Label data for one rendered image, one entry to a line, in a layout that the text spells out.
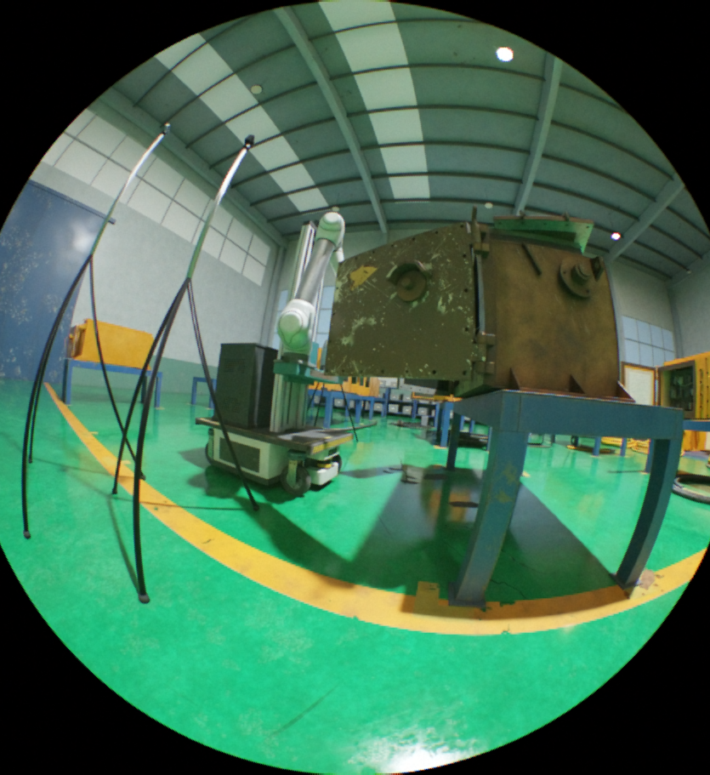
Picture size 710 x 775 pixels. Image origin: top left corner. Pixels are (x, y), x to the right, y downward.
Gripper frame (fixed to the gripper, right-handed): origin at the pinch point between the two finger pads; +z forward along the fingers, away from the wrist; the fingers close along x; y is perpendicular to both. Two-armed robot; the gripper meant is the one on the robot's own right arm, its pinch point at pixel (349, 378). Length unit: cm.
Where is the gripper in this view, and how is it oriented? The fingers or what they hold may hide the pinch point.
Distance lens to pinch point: 137.4
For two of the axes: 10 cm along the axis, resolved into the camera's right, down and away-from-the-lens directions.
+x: -3.2, -0.7, -9.5
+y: -9.4, -0.8, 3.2
